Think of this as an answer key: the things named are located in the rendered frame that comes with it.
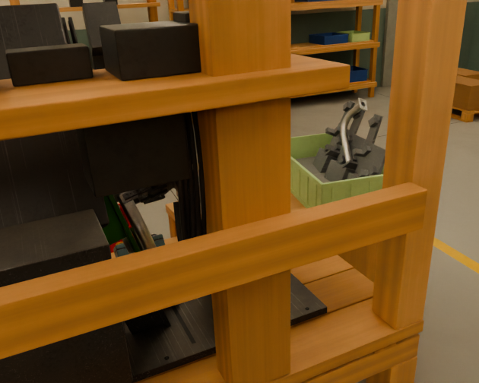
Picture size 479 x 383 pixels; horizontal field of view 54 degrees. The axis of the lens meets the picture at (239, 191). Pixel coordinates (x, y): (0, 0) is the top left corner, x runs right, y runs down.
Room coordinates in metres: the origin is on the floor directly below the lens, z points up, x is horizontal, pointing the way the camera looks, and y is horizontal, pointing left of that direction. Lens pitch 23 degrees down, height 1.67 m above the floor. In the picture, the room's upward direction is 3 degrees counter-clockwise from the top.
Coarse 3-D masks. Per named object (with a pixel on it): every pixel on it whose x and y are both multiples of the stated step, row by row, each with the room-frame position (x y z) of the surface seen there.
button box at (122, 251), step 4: (152, 236) 1.31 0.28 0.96; (156, 236) 1.31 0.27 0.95; (160, 236) 1.32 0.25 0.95; (156, 240) 1.31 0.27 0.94; (160, 240) 1.31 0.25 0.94; (120, 244) 1.27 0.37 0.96; (156, 244) 1.30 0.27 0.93; (160, 244) 1.30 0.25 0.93; (164, 244) 1.31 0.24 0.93; (116, 248) 1.26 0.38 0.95; (120, 248) 1.26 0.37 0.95; (124, 248) 1.27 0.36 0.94; (116, 252) 1.26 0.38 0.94; (120, 252) 1.26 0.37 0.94; (124, 252) 1.26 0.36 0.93; (116, 256) 1.27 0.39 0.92
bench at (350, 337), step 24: (312, 264) 1.23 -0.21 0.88; (336, 264) 1.22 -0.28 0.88; (312, 288) 1.11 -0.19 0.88; (336, 288) 1.10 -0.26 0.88; (360, 288) 1.10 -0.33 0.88; (336, 312) 1.00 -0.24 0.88; (360, 312) 0.99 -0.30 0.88; (312, 336) 0.91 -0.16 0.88; (336, 336) 0.91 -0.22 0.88; (360, 336) 0.90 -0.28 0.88; (384, 336) 0.90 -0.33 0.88; (408, 336) 0.93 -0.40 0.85; (216, 360) 0.84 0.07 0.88; (312, 360) 0.83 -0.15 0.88; (336, 360) 0.84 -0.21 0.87; (360, 360) 0.87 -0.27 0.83; (384, 360) 0.91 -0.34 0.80; (408, 360) 0.94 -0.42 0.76
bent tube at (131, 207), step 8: (120, 200) 0.99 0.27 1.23; (128, 208) 0.97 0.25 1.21; (136, 208) 0.98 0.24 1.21; (128, 216) 0.96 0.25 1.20; (136, 216) 0.96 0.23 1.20; (136, 224) 0.95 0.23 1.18; (144, 224) 0.96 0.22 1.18; (136, 232) 0.95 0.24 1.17; (144, 232) 0.95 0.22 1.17; (144, 240) 0.94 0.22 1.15; (152, 240) 0.95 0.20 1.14; (144, 248) 0.95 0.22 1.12
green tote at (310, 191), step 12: (300, 144) 2.28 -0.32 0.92; (312, 144) 2.30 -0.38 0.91; (324, 144) 2.32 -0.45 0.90; (300, 156) 2.28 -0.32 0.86; (312, 156) 2.30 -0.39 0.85; (300, 168) 1.86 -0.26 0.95; (300, 180) 1.87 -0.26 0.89; (312, 180) 1.74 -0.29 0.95; (348, 180) 1.69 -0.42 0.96; (360, 180) 1.70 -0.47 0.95; (372, 180) 1.71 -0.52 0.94; (300, 192) 1.87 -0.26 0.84; (312, 192) 1.74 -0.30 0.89; (324, 192) 1.67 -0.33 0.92; (336, 192) 1.68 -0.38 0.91; (348, 192) 1.69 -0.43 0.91; (360, 192) 1.71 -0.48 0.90; (312, 204) 1.74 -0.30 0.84
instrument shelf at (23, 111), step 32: (320, 64) 0.81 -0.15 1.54; (0, 96) 0.66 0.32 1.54; (32, 96) 0.65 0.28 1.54; (64, 96) 0.64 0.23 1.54; (96, 96) 0.63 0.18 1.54; (128, 96) 0.64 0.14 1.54; (160, 96) 0.66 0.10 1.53; (192, 96) 0.68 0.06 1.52; (224, 96) 0.70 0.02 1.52; (256, 96) 0.72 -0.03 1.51; (288, 96) 0.75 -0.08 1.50; (0, 128) 0.57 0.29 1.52; (32, 128) 0.59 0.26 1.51; (64, 128) 0.61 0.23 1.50
